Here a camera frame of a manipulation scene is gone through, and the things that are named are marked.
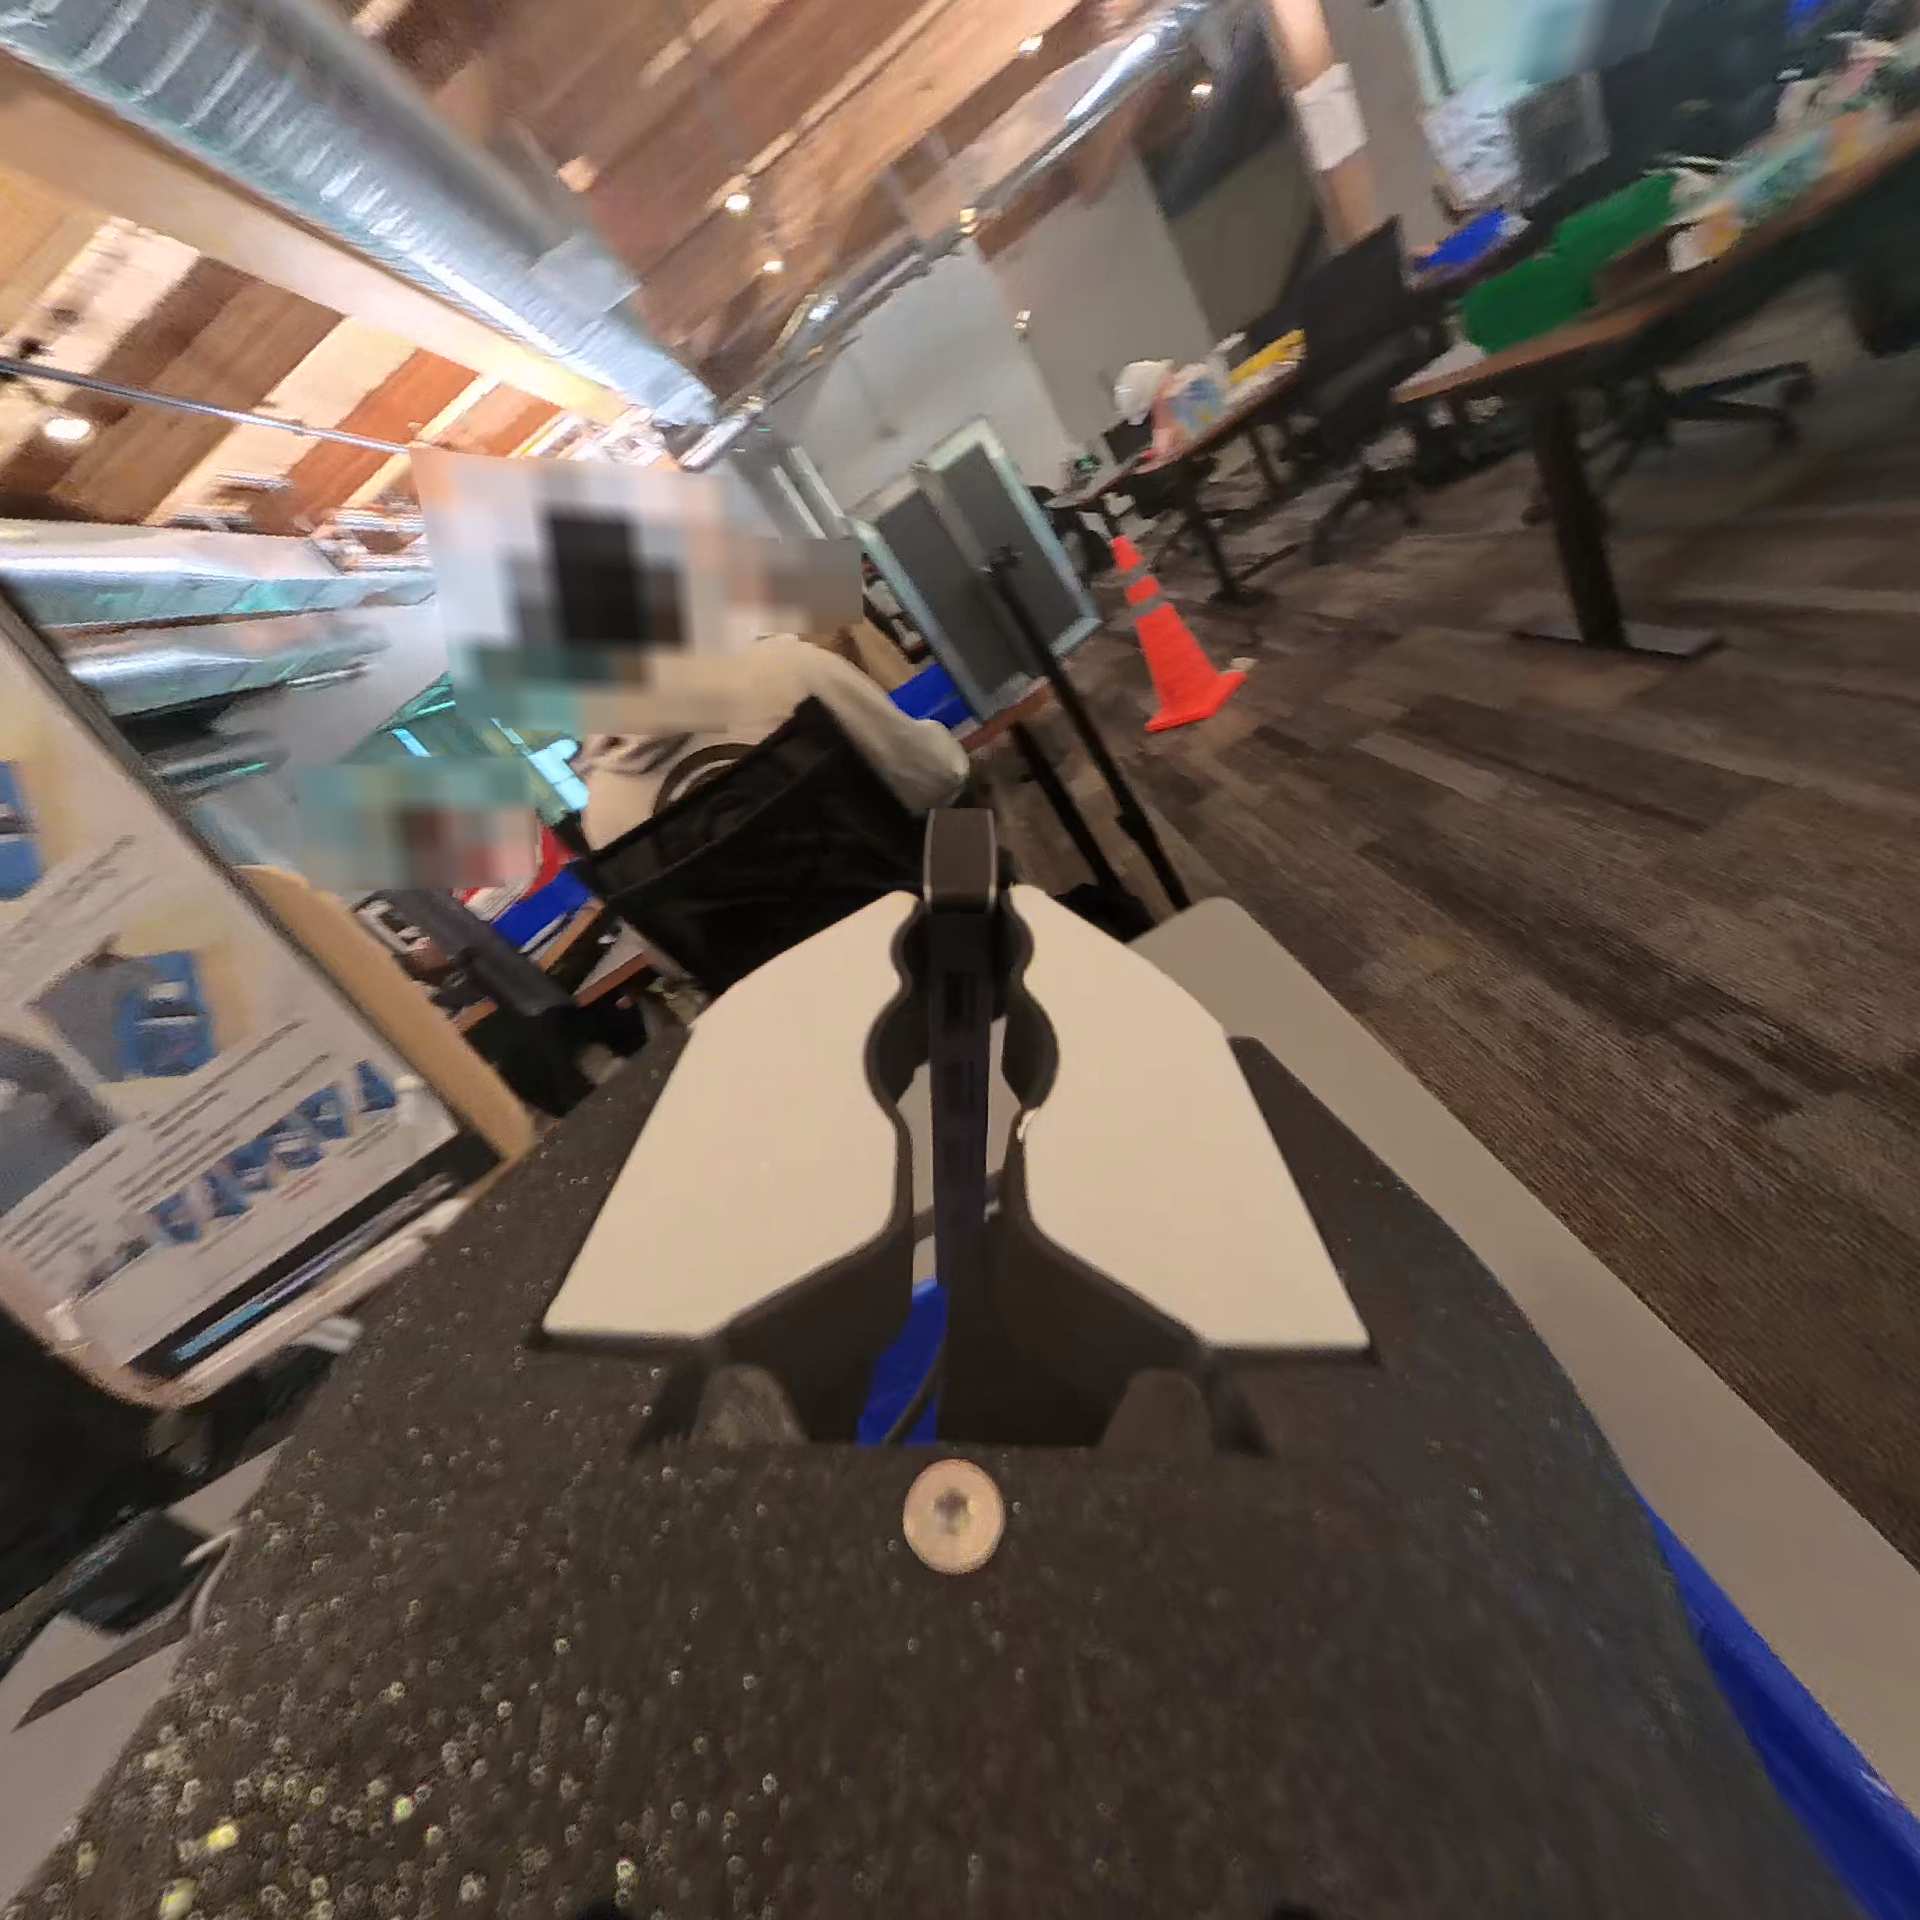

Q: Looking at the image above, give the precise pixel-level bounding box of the grey display panel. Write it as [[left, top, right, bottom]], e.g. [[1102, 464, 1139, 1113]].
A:
[[913, 421, 1102, 670], [846, 477, 1000, 723]]

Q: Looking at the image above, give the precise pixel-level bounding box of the blue plastic bin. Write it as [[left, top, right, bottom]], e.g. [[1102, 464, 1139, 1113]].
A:
[[857, 1275, 1920, 1920]]

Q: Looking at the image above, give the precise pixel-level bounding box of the orange traffic cone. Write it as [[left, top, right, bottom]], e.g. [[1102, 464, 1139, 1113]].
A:
[[1108, 536, 1251, 738]]

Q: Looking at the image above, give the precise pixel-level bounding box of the printed instruction sheet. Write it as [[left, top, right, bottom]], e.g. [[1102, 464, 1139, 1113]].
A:
[[0, 632, 460, 1358]]

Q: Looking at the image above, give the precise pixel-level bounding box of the wooden top desk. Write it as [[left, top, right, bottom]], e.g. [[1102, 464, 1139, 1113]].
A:
[[1390, 127, 1920, 663]]

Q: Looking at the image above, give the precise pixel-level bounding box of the grey usb hub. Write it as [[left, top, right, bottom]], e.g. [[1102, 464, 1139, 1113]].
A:
[[918, 806, 1002, 1451]]

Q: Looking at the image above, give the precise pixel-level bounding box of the silver ventilation duct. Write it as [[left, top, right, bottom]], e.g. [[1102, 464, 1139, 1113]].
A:
[[0, 0, 727, 429], [0, 516, 445, 723]]

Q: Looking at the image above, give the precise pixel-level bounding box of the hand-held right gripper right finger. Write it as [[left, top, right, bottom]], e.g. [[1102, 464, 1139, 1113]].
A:
[[1002, 885, 1371, 1363]]

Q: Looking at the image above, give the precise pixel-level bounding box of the black tripod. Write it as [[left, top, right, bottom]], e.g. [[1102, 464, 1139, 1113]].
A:
[[977, 550, 1195, 918]]

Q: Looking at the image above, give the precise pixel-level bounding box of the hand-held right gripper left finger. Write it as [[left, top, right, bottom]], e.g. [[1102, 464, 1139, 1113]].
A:
[[537, 889, 918, 1346]]

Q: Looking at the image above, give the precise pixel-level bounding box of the wooden clipboard board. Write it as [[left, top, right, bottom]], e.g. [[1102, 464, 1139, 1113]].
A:
[[0, 591, 537, 1412]]

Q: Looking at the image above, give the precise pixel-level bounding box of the stack of green bins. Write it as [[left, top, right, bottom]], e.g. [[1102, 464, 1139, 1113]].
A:
[[1458, 167, 1686, 356]]

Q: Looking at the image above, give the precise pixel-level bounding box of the black mesh office chair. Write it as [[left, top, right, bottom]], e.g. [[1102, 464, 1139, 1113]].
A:
[[576, 697, 977, 1001]]

